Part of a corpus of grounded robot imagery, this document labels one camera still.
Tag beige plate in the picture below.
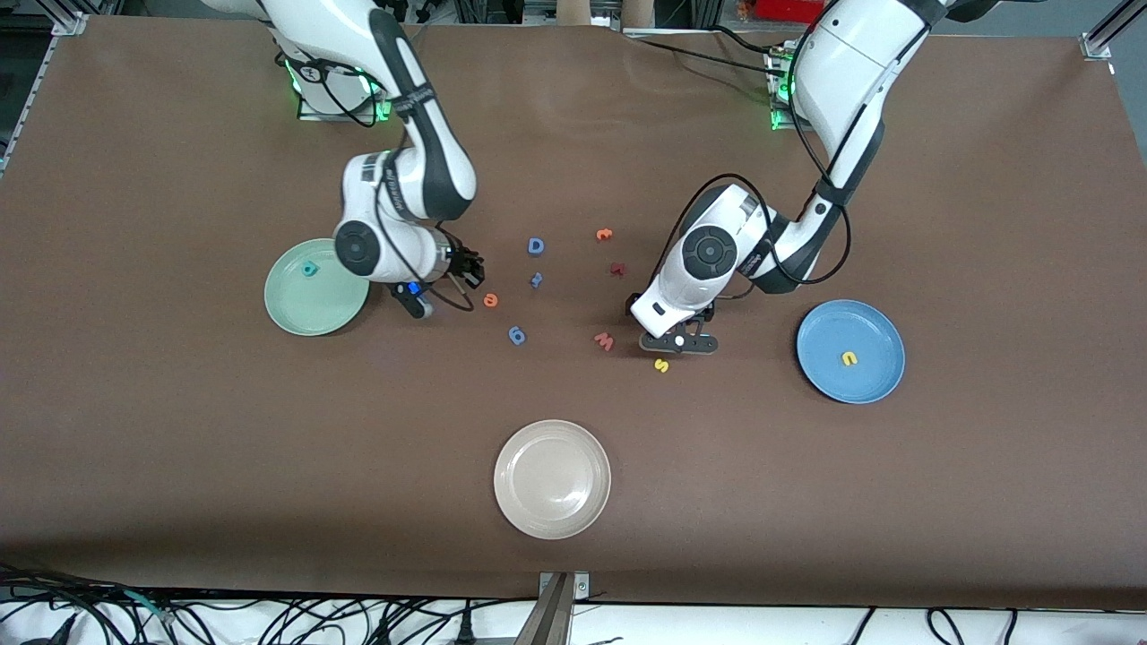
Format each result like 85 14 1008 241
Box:
494 419 612 540

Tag red box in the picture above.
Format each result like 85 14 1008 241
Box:
753 0 827 24

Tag blue plate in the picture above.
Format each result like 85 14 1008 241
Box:
796 299 906 405

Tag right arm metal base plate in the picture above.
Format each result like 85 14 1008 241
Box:
298 54 397 123

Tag aluminium frame rail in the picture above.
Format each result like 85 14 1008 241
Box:
0 11 91 176
1080 0 1147 62

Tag person legs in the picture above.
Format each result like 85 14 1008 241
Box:
554 0 661 30

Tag light green plate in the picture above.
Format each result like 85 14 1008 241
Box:
263 238 370 337

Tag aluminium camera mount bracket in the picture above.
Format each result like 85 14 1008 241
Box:
515 572 591 645

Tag teal cable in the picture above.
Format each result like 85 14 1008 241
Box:
124 589 176 625

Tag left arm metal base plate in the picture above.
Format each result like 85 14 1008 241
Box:
769 47 807 134

